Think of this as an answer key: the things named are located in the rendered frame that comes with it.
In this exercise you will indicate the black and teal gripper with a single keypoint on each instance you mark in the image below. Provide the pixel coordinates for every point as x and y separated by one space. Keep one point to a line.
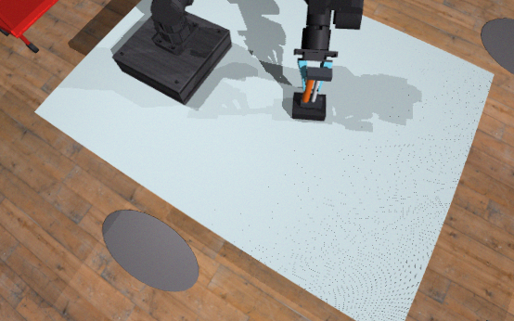
315 46

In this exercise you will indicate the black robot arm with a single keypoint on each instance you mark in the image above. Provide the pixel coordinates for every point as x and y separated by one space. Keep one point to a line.
174 28

